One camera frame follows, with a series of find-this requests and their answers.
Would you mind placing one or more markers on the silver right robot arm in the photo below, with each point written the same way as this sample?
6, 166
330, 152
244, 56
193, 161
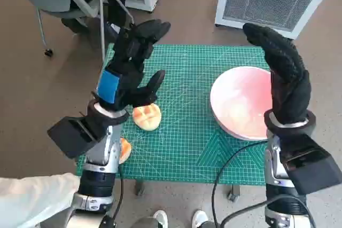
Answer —
275, 164

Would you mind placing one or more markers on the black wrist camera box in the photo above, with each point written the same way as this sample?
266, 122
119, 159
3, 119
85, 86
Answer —
72, 134
310, 166

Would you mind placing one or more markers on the round toy bread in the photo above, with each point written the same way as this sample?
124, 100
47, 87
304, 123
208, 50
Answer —
147, 118

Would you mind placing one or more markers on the long striped toy bread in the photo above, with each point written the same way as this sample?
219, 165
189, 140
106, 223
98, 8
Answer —
125, 149

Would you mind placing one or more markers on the person in light trousers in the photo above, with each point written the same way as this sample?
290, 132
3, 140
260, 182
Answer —
26, 198

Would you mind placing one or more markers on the pink bowl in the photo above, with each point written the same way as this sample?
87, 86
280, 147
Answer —
240, 100

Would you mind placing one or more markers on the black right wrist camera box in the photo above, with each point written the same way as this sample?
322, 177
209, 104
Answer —
310, 166

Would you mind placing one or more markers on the table leg with caster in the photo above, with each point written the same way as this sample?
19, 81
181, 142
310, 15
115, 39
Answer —
139, 188
233, 193

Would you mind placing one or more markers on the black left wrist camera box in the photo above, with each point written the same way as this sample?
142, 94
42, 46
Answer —
72, 134

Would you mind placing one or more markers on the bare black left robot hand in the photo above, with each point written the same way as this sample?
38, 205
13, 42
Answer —
125, 59

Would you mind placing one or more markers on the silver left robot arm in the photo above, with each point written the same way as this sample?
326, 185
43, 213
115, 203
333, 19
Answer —
101, 158

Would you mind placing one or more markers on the white shoe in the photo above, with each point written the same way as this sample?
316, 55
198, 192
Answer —
160, 217
200, 217

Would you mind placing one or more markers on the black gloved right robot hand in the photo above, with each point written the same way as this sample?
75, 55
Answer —
288, 78

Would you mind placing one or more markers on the green cutting mat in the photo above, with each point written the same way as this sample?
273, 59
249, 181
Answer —
181, 145

